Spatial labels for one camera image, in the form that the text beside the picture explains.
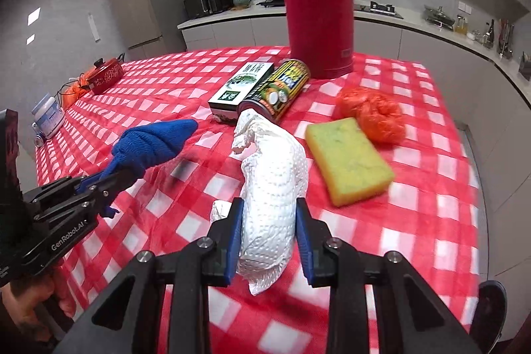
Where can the small red pot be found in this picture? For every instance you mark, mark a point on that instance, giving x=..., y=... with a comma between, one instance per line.
x=106, y=76

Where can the cooking oil bottles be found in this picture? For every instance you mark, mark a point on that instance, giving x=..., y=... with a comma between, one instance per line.
x=461, y=26

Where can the printed drink can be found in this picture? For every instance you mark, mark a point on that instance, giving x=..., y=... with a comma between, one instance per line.
x=282, y=88

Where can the black chopstick holder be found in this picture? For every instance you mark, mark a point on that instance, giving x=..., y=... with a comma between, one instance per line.
x=526, y=68

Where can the utensil holder with utensils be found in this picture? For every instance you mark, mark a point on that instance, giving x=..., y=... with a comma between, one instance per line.
x=505, y=41

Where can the yellow green sponge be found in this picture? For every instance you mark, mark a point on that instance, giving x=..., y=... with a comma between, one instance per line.
x=348, y=159

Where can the dark wine bottle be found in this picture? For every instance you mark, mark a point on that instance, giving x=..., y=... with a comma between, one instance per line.
x=490, y=34

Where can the white lidded container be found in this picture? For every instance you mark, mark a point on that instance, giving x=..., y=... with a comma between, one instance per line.
x=49, y=115

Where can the black microwave oven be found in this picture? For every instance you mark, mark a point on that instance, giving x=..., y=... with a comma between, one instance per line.
x=209, y=3

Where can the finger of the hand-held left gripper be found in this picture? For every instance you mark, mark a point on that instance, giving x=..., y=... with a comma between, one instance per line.
x=58, y=189
x=112, y=184

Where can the green and white carton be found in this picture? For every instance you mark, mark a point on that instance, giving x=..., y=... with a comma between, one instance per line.
x=240, y=86

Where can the white paper towel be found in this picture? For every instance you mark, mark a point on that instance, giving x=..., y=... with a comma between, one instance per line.
x=269, y=180

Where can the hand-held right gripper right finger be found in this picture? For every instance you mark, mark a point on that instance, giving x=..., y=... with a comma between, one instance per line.
x=305, y=242

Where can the tall red thermos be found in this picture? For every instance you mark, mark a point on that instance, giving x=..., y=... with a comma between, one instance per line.
x=315, y=5

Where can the orange plastic bag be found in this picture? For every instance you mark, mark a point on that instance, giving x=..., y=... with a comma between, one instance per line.
x=373, y=113

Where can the red checked tablecloth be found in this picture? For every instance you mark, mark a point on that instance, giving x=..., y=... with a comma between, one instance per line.
x=415, y=213

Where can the blue knit glove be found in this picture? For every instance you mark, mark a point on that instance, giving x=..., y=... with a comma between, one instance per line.
x=153, y=142

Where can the black gas stove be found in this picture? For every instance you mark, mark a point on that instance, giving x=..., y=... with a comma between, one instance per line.
x=381, y=9

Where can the person's left hand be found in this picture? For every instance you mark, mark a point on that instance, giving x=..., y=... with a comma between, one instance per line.
x=25, y=308

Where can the orange mesh bag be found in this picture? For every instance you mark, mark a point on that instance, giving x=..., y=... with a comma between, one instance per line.
x=74, y=92

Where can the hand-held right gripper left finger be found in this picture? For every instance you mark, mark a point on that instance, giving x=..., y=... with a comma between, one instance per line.
x=234, y=242

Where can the beige refrigerator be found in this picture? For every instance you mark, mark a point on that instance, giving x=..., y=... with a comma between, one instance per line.
x=143, y=5

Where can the black shoe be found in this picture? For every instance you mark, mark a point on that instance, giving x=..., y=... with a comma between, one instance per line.
x=489, y=316

